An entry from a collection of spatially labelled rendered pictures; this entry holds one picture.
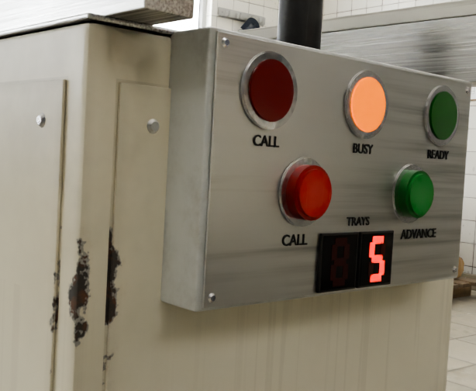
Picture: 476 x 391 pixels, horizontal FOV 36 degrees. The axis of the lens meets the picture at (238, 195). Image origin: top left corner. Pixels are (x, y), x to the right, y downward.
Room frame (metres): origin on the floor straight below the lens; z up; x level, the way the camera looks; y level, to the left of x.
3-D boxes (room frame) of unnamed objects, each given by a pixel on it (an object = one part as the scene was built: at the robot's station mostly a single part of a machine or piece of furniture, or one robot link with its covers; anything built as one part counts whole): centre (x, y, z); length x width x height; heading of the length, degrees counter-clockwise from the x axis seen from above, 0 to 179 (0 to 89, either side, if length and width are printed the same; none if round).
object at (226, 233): (0.44, -0.06, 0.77); 0.24 x 0.04 x 0.14; 132
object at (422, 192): (0.46, -0.11, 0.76); 0.03 x 0.02 x 0.03; 132
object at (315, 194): (0.39, -0.04, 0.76); 0.03 x 0.02 x 0.03; 132
